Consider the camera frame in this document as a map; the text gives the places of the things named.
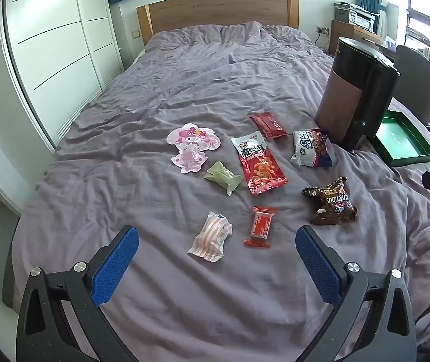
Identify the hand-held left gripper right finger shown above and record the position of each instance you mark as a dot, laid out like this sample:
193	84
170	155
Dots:
318	267

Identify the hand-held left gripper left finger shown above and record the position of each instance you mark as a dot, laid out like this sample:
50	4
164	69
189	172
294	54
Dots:
115	267

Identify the green box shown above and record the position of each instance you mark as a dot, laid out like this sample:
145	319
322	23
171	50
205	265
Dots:
395	139

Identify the brown snack packet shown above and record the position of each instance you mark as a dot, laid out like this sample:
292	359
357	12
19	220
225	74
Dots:
331	203

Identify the red candy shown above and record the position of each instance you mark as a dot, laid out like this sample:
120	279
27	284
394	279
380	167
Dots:
260	226

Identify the pink striped candy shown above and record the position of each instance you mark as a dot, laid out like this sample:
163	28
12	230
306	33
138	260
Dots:
211	239

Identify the large red snack packet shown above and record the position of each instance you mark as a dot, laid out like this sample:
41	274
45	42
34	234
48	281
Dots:
260	169

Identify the white and blue snack packet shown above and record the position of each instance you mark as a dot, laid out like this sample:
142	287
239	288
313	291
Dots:
307	147

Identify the green candy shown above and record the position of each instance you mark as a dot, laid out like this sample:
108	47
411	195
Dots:
220	177

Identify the pink cartoon character packet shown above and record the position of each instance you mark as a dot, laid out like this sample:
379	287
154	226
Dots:
190	143

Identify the small dark red packet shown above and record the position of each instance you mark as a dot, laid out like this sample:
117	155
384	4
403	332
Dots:
269	125

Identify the grey chair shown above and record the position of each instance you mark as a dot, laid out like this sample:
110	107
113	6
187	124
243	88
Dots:
414	79

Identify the black and copper electric kettle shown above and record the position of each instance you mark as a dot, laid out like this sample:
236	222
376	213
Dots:
343	94

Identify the wooden dresser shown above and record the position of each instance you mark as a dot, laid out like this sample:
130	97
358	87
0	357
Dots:
344	36

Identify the white printer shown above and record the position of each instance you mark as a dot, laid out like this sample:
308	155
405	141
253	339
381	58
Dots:
356	15

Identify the white wardrobe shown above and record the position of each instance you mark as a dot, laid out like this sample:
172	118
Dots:
49	45

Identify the wooden headboard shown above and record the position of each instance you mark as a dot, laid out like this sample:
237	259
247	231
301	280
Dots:
218	11

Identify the wall socket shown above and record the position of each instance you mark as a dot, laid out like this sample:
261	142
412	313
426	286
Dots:
136	33
322	29

